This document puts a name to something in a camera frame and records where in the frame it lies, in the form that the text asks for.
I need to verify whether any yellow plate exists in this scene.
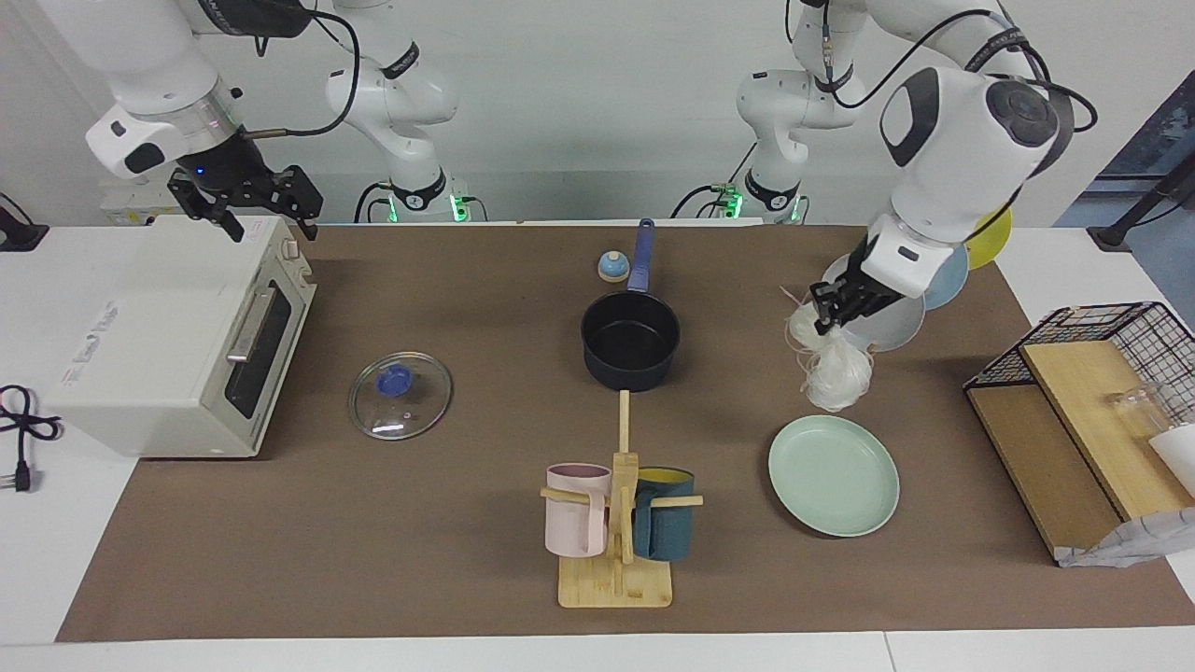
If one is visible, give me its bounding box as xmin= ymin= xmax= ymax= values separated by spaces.
xmin=964 ymin=205 xmax=1013 ymax=272

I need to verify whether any black wire basket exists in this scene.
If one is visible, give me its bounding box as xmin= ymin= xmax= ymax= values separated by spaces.
xmin=963 ymin=301 xmax=1195 ymax=430

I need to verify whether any white cup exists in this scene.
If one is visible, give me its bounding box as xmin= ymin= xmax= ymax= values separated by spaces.
xmin=1148 ymin=425 xmax=1195 ymax=496

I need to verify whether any light bamboo board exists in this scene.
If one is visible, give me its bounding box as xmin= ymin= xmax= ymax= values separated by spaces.
xmin=1018 ymin=341 xmax=1195 ymax=522

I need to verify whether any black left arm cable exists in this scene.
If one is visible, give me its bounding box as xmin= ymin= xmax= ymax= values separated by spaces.
xmin=820 ymin=0 xmax=1099 ymax=133

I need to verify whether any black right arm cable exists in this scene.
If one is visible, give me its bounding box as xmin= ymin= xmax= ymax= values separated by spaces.
xmin=224 ymin=0 xmax=363 ymax=141

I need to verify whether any clear glass cup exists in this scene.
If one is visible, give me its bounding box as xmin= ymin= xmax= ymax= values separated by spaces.
xmin=1106 ymin=383 xmax=1182 ymax=440

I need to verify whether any pink mug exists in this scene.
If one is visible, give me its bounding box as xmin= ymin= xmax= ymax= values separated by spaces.
xmin=545 ymin=463 xmax=613 ymax=559

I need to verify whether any black stand leg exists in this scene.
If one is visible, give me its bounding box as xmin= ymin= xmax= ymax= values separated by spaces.
xmin=1088 ymin=154 xmax=1195 ymax=251

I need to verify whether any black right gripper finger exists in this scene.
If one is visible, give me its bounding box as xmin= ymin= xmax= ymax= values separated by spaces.
xmin=278 ymin=165 xmax=324 ymax=240
xmin=168 ymin=171 xmax=244 ymax=244

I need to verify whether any mint green plate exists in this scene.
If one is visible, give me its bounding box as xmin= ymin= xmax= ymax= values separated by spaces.
xmin=767 ymin=414 xmax=901 ymax=539

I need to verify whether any dark teal mug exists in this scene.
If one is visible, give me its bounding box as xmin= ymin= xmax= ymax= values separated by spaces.
xmin=632 ymin=467 xmax=696 ymax=562

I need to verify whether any glass lid with blue knob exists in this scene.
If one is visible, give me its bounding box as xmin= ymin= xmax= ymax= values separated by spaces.
xmin=348 ymin=351 xmax=454 ymax=441

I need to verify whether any black clamp mount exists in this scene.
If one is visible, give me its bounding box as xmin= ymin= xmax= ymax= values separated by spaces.
xmin=0 ymin=191 xmax=49 ymax=253

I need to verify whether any white toaster oven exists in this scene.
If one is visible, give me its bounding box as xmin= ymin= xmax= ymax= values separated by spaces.
xmin=45 ymin=215 xmax=318 ymax=460

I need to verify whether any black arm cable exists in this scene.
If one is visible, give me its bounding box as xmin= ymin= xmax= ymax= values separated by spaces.
xmin=224 ymin=0 xmax=363 ymax=141
xmin=820 ymin=0 xmax=1099 ymax=133

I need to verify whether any wooden mug tree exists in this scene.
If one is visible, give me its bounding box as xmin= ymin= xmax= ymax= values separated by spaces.
xmin=540 ymin=390 xmax=704 ymax=609

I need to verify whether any black power cord with plug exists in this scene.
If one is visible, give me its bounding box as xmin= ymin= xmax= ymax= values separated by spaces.
xmin=0 ymin=385 xmax=62 ymax=494

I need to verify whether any grey plate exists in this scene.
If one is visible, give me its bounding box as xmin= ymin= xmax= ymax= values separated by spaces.
xmin=822 ymin=252 xmax=927 ymax=354

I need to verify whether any brown table mat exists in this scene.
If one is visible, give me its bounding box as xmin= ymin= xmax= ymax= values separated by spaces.
xmin=56 ymin=224 xmax=1195 ymax=643

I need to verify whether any grey patterned bag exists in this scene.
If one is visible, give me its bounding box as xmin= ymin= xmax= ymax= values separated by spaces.
xmin=1055 ymin=509 xmax=1195 ymax=568

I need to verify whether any dark blue saucepan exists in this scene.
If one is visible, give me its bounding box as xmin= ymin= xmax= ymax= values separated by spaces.
xmin=581 ymin=218 xmax=681 ymax=393

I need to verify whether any light blue plate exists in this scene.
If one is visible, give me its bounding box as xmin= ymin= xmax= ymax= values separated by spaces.
xmin=922 ymin=243 xmax=970 ymax=311

